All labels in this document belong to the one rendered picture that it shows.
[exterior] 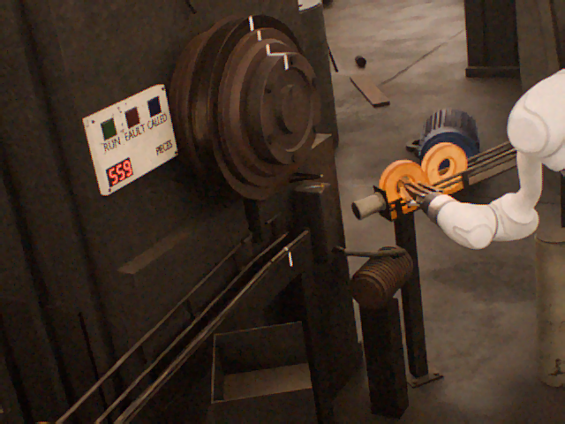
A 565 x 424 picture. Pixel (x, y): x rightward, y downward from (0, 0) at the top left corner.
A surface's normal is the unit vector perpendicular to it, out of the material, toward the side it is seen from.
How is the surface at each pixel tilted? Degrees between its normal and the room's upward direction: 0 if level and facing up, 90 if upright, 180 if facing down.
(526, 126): 89
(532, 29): 90
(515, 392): 0
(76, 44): 90
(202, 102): 69
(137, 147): 90
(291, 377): 5
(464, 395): 0
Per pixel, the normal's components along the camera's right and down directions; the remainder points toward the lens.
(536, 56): -0.72, 0.36
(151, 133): 0.83, 0.09
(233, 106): -0.12, 0.08
